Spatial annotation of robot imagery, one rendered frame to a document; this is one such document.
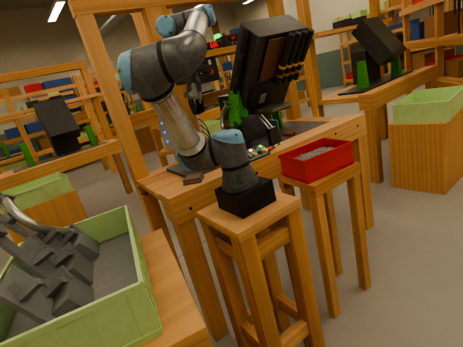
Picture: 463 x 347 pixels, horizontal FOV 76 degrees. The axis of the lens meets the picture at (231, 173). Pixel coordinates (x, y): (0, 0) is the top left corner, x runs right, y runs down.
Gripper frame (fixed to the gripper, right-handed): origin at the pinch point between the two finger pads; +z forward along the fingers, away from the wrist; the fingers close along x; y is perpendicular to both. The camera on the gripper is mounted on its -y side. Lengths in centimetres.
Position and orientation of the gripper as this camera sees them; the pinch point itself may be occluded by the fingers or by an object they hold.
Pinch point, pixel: (198, 100)
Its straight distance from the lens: 138.5
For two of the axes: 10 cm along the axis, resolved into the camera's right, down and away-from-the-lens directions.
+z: 2.3, 9.2, 3.1
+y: -8.2, 3.6, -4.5
